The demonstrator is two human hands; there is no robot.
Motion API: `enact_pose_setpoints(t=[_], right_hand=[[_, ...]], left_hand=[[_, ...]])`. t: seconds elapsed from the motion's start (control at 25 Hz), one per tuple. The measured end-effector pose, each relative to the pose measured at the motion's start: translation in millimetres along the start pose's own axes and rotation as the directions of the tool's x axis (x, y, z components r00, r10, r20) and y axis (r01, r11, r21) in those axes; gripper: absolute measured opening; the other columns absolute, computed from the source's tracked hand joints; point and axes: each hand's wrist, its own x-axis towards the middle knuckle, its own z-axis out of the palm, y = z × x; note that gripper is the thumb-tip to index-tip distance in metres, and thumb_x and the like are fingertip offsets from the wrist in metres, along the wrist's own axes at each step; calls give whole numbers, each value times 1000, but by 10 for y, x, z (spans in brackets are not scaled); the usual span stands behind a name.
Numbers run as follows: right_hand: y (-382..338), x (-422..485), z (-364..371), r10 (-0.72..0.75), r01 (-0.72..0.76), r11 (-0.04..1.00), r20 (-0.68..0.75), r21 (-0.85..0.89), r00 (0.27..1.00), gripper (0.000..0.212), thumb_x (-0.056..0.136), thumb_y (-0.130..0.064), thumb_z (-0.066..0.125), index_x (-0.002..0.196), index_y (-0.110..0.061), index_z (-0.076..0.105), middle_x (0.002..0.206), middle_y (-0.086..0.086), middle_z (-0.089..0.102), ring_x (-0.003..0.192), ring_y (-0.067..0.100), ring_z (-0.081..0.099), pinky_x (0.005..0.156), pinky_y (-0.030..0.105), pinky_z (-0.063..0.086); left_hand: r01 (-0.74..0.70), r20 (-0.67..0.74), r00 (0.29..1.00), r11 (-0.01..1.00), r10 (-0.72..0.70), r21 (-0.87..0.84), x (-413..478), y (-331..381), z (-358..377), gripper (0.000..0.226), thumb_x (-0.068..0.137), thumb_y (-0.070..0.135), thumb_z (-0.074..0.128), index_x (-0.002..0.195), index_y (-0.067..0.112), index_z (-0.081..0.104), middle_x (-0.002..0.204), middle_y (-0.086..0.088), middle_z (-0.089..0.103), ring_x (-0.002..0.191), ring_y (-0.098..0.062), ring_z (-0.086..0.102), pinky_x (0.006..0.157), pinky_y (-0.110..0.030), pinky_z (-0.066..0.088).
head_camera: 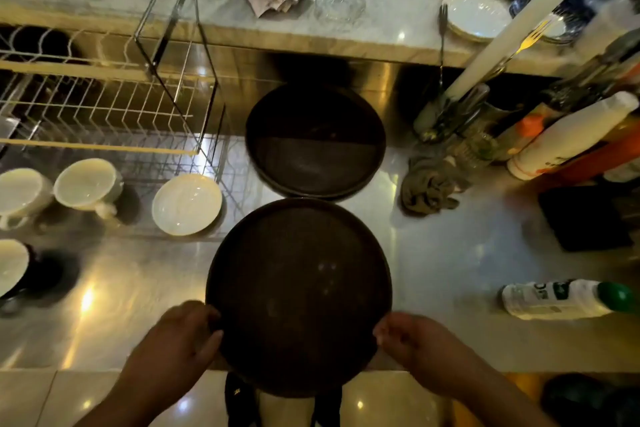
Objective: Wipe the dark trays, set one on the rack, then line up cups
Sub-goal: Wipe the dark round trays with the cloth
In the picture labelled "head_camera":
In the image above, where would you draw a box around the person's right hand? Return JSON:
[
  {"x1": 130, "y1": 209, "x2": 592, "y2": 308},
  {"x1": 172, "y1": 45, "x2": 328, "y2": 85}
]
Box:
[{"x1": 372, "y1": 312, "x2": 482, "y2": 398}]

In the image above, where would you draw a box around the person's left hand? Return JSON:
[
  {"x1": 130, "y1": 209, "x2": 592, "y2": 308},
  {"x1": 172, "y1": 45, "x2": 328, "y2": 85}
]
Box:
[{"x1": 117, "y1": 300, "x2": 224, "y2": 400}]

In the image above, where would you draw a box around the round brown tray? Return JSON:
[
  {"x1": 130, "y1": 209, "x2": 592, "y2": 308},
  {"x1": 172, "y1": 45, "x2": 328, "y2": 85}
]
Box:
[
  {"x1": 205, "y1": 198, "x2": 393, "y2": 398},
  {"x1": 245, "y1": 83, "x2": 387, "y2": 202}
]

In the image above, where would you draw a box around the person's left forearm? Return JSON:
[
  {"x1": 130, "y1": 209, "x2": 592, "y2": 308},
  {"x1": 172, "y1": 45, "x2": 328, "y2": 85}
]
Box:
[{"x1": 74, "y1": 382, "x2": 173, "y2": 427}]

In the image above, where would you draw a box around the person's right forearm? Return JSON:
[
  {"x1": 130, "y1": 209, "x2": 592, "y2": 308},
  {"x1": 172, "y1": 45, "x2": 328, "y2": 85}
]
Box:
[{"x1": 442, "y1": 354, "x2": 558, "y2": 427}]

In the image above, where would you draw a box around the white ceramic bowl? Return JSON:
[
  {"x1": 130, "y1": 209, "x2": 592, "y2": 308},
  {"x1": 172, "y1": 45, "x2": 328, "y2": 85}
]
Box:
[{"x1": 151, "y1": 173, "x2": 223, "y2": 237}]

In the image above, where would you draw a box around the crumpled brown cloth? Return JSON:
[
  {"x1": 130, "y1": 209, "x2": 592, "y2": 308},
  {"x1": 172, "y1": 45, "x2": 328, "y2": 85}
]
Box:
[{"x1": 400, "y1": 156, "x2": 469, "y2": 216}]

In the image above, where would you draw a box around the white bottle with green cap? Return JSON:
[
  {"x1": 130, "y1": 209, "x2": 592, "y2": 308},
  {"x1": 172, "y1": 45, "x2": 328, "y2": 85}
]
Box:
[{"x1": 501, "y1": 280, "x2": 639, "y2": 321}]

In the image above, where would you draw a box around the white ceramic cup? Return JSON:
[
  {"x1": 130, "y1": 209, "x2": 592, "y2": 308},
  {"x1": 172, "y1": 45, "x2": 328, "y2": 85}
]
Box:
[
  {"x1": 0, "y1": 168, "x2": 54, "y2": 231},
  {"x1": 53, "y1": 158, "x2": 124, "y2": 220}
]

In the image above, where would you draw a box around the small glass jar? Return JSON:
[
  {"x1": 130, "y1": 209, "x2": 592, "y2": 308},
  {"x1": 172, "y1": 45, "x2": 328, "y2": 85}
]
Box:
[{"x1": 447, "y1": 134, "x2": 499, "y2": 174}]

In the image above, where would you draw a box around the dark round container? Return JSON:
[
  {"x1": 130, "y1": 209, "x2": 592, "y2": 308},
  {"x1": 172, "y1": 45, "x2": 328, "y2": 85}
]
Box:
[{"x1": 540, "y1": 374, "x2": 640, "y2": 427}]

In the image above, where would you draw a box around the white cup on black saucer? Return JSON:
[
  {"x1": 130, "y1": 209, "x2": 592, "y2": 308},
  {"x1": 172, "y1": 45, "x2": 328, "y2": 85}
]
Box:
[{"x1": 0, "y1": 239, "x2": 66, "y2": 313}]

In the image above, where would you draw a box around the black box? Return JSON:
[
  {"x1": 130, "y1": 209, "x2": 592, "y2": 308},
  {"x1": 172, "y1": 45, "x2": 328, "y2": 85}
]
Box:
[{"x1": 538, "y1": 185, "x2": 635, "y2": 252}]

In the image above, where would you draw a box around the glass cutlery holder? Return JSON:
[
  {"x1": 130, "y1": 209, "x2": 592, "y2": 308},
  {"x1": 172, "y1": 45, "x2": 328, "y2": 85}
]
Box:
[{"x1": 413, "y1": 84, "x2": 491, "y2": 143}]

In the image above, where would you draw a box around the bottle with orange label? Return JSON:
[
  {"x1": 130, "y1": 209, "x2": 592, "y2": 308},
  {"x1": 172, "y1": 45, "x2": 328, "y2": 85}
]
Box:
[{"x1": 492, "y1": 49, "x2": 640, "y2": 162}]

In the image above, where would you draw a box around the white squeeze bottle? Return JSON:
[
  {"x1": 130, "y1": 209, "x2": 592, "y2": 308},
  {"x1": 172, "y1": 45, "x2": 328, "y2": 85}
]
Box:
[{"x1": 507, "y1": 91, "x2": 640, "y2": 181}]

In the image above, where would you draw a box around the dark metal fork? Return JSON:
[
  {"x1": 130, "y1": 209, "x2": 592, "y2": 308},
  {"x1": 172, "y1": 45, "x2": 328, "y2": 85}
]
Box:
[{"x1": 437, "y1": 4, "x2": 449, "y2": 92}]

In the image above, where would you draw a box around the tall white cylinder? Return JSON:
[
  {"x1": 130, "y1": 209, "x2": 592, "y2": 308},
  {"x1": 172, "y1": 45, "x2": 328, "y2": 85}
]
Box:
[{"x1": 444, "y1": 0, "x2": 566, "y2": 101}]

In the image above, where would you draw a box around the gold fork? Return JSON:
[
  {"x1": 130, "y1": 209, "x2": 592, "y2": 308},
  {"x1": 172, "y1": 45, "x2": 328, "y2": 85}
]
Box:
[{"x1": 482, "y1": 16, "x2": 553, "y2": 82}]

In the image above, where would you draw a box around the white plate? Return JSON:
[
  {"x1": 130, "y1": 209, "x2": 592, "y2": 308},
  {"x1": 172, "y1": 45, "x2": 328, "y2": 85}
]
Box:
[{"x1": 442, "y1": 0, "x2": 512, "y2": 43}]

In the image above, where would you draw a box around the clear glass dish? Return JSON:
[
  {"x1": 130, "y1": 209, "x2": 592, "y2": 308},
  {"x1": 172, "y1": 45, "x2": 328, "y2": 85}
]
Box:
[{"x1": 314, "y1": 0, "x2": 367, "y2": 27}]

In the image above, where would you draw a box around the blue rimmed plate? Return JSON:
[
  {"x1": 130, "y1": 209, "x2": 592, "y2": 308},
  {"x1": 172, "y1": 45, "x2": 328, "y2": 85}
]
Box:
[{"x1": 509, "y1": 0, "x2": 587, "y2": 45}]

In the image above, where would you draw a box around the metal wire dish rack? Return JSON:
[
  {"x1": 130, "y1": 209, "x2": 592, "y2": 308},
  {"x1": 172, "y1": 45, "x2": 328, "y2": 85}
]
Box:
[{"x1": 0, "y1": 0, "x2": 246, "y2": 238}]

